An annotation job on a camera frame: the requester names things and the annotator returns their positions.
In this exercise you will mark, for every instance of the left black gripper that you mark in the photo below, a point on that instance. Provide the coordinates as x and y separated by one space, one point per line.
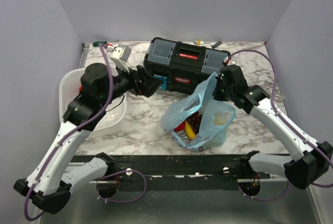
143 83

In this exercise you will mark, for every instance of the yellow fake banana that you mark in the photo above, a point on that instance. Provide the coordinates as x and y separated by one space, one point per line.
189 131

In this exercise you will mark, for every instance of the light blue plastic bag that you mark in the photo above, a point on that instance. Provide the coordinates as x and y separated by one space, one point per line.
201 100

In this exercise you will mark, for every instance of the red fake fruit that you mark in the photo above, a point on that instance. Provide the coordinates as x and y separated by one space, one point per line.
180 127

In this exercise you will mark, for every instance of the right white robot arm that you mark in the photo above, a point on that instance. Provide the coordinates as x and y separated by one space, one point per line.
308 159

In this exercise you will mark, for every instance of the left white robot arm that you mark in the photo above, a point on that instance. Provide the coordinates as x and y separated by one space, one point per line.
49 187

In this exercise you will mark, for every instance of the dark red fake grapes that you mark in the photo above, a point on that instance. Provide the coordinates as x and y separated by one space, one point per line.
194 121

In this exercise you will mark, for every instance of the yellow fake fruit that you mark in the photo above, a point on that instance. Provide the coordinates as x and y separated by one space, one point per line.
220 119

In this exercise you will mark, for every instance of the black plastic toolbox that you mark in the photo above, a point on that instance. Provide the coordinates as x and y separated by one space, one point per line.
181 66

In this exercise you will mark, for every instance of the white plastic basket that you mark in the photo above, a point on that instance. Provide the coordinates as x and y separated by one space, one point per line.
110 123

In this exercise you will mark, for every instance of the yellow white small connector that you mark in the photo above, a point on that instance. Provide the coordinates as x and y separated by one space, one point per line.
199 42

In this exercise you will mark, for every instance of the small black clip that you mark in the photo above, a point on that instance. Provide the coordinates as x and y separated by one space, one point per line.
217 44

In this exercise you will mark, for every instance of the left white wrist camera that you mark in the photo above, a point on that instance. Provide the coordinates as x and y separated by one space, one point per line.
119 56

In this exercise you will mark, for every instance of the green handled screwdriver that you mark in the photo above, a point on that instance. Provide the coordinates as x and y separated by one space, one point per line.
96 44

